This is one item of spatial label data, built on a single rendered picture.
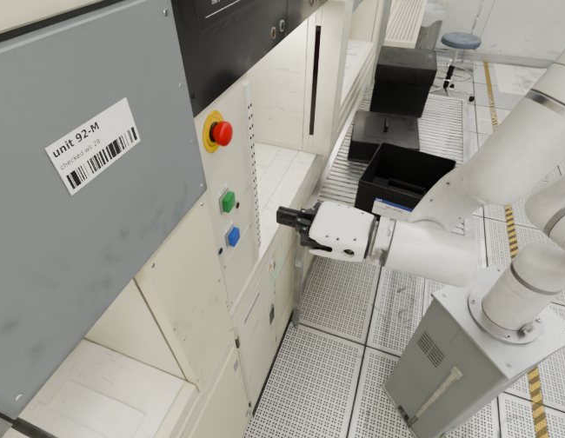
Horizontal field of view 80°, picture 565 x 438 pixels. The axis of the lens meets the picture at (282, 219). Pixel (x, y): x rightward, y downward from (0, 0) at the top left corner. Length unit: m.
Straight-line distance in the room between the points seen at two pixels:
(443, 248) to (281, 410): 1.27
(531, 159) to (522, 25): 4.97
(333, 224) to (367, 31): 2.20
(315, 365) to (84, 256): 1.48
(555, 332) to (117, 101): 1.17
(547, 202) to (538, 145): 0.38
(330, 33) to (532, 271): 0.86
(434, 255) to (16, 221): 0.52
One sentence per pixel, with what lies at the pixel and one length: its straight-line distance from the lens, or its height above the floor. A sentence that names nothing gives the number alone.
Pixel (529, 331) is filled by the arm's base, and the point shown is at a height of 0.79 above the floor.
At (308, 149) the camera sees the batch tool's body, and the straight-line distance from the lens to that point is 1.39.
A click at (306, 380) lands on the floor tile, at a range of 1.75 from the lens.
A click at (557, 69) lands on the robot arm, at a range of 0.55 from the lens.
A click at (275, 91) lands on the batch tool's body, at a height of 1.10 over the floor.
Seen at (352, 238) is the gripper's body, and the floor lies 1.22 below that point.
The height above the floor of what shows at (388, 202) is 0.88.
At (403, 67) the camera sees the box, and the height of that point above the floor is 1.01.
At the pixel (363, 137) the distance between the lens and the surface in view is 1.55.
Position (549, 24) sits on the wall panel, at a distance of 5.53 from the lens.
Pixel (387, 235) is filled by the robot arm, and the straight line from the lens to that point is 0.57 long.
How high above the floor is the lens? 1.64
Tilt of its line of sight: 44 degrees down
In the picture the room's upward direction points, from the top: straight up
